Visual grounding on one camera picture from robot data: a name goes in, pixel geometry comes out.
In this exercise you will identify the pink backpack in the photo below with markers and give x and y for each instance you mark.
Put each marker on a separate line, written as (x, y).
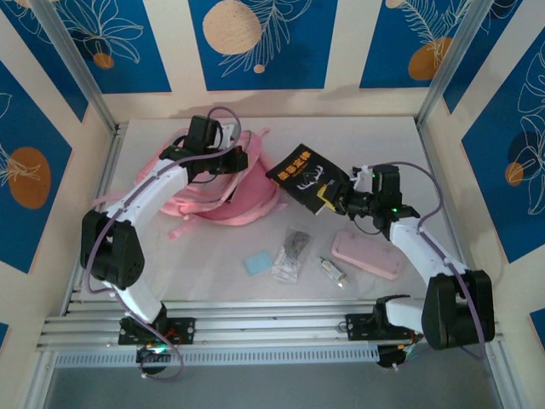
(255, 183)

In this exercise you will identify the black book antler cover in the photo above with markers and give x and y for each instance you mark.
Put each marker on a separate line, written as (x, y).
(306, 174)

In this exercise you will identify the pink pencil case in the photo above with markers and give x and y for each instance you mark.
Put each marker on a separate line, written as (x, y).
(368, 255)

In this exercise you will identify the clear glue tube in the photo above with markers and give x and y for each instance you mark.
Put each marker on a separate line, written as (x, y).
(334, 271)

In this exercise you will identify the clear plastic supplies bag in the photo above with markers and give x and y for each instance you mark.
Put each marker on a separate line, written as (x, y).
(291, 255)

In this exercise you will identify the light blue eraser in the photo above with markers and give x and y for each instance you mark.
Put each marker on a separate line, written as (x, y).
(257, 263)

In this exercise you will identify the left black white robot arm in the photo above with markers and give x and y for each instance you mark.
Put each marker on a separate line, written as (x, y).
(115, 255)

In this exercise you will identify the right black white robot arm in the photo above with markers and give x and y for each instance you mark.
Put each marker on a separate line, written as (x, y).
(455, 311)

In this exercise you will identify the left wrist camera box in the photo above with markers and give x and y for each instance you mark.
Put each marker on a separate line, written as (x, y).
(230, 131)

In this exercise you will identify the aluminium table side rail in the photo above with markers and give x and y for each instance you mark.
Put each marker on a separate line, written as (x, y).
(115, 140)
(426, 145)

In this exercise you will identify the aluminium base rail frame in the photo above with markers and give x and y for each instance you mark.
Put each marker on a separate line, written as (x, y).
(272, 324)

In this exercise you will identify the aluminium corner post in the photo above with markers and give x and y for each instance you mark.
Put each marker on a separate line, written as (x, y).
(451, 59)
(72, 59)

